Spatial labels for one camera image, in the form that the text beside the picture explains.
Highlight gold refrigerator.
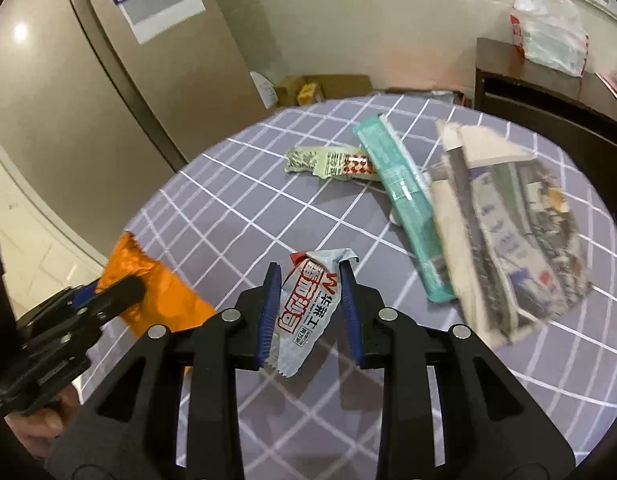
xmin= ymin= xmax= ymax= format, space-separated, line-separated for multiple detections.
xmin=0 ymin=0 xmax=256 ymax=281

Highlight yellow small box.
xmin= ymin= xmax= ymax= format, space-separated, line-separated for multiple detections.
xmin=296 ymin=82 xmax=325 ymax=106

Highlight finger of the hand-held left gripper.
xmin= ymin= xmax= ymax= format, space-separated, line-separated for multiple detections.
xmin=71 ymin=285 xmax=102 ymax=311
xmin=86 ymin=276 xmax=145 ymax=320

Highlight teal plastic packet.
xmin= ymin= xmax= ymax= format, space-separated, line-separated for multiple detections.
xmin=352 ymin=114 xmax=456 ymax=304

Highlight small brown cardboard box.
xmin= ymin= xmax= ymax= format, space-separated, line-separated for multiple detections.
xmin=276 ymin=76 xmax=304 ymax=106

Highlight white paper bag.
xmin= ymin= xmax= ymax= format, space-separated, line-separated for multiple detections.
xmin=249 ymin=71 xmax=279 ymax=109

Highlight green red checked wrapper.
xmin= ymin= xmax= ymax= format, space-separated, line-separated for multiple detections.
xmin=286 ymin=144 xmax=381 ymax=182

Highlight orange foil wrapper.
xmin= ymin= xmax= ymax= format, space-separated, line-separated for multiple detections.
xmin=96 ymin=231 xmax=216 ymax=338

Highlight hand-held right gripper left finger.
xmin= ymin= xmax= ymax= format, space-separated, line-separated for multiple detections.
xmin=46 ymin=261 xmax=284 ymax=480

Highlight person's left hand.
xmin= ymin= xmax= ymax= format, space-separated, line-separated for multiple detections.
xmin=6 ymin=382 xmax=84 ymax=461

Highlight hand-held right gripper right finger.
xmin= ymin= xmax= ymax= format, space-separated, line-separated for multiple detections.
xmin=338 ymin=259 xmax=575 ymax=480

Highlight dark wooden cabinet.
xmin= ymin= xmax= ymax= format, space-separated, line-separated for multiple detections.
xmin=473 ymin=37 xmax=617 ymax=161

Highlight open cardboard box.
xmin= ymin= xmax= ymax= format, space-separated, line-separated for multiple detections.
xmin=276 ymin=74 xmax=374 ymax=107

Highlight white red-print snack wrapper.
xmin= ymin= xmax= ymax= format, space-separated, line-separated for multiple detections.
xmin=268 ymin=249 xmax=360 ymax=378

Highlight round table, checked cloth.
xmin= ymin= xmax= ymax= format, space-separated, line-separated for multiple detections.
xmin=101 ymin=91 xmax=617 ymax=480

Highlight white plastic bag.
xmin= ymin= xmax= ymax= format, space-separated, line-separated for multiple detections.
xmin=509 ymin=0 xmax=589 ymax=78

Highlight newspaper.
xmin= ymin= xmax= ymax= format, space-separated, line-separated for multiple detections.
xmin=428 ymin=119 xmax=594 ymax=351

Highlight white printed sheet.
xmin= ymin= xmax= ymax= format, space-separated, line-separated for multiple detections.
xmin=119 ymin=0 xmax=208 ymax=45

